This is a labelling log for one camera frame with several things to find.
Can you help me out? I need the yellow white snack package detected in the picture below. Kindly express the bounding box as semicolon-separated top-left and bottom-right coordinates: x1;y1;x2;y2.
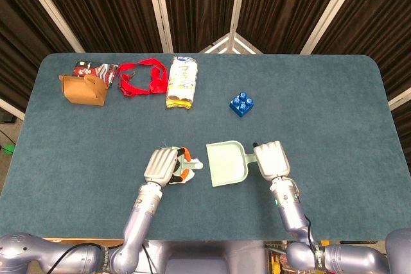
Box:
165;56;197;110

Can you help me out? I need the red black snack packet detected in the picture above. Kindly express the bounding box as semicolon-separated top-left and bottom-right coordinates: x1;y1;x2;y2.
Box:
73;60;119;89

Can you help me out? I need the brown cardboard gable box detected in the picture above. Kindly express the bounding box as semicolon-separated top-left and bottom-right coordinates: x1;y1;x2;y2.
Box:
58;74;109;107

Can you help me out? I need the silver robot torso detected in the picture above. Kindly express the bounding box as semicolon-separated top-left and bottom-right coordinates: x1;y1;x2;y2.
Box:
141;240;290;274

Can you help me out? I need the red fabric strap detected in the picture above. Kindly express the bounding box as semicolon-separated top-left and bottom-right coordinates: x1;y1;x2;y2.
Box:
117;58;168;97

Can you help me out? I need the light green dustpan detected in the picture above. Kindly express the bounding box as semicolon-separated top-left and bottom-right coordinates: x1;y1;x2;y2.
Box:
205;140;258;188

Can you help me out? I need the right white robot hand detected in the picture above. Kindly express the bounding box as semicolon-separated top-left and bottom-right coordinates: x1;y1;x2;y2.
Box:
252;141;292;180

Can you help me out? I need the blue building block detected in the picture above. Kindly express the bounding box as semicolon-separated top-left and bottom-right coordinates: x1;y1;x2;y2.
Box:
229;92;256;117

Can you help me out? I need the light green hand broom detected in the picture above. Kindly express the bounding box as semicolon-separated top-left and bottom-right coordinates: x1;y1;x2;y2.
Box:
162;141;204;172

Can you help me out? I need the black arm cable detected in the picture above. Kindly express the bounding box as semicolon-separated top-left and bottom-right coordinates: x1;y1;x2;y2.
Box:
48;242;102;274
303;214;319;253

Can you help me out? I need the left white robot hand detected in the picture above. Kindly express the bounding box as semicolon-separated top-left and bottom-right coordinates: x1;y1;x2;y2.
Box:
143;146;193;188

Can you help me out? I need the white partition frame post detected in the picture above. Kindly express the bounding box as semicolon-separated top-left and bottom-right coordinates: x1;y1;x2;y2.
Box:
198;0;263;55
300;0;367;55
144;0;174;53
14;0;85;53

